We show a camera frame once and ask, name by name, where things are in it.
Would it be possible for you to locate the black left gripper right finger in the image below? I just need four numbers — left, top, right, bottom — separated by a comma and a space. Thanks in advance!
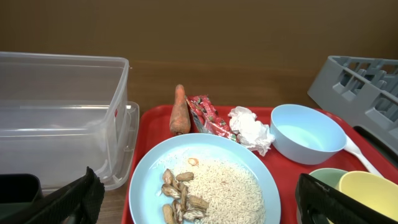
295, 174, 397, 224

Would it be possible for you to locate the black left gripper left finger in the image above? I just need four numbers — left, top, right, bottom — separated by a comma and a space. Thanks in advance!
1, 167, 105, 224

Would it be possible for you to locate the light green bowl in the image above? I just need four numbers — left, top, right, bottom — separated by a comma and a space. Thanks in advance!
309, 168, 347, 188

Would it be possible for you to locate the yellow cup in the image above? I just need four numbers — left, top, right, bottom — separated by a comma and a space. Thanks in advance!
336, 171, 397, 221

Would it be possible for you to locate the white plastic spoon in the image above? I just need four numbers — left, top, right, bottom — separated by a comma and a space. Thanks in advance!
344, 135, 383, 177

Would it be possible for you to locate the light blue bowl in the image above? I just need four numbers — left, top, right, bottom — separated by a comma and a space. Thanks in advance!
270, 104, 347, 165

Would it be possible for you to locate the white tissue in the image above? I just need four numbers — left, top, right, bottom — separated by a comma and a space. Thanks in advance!
228, 106, 275, 157

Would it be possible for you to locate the light blue plate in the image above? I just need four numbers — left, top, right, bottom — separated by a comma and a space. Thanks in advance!
128, 133, 281, 224

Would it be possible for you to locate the orange carrot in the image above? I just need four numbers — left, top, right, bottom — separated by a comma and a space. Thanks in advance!
169, 84, 191, 136

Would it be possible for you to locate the red snack wrapper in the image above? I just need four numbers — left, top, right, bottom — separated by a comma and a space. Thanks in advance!
185, 95, 238, 142

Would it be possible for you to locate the black waste bin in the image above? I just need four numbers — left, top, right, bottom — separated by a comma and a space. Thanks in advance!
1, 174, 44, 217

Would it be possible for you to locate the grey dishwasher rack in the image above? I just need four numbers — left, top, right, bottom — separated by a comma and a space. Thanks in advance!
308, 55, 397, 155

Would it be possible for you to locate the cooked rice pile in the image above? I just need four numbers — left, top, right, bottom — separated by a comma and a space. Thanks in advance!
171, 158, 266, 224

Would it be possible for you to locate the clear plastic storage bin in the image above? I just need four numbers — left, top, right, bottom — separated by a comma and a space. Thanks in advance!
1, 52, 139, 193

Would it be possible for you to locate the peanut shells pile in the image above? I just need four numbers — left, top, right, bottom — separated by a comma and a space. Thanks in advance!
161, 169, 210, 224

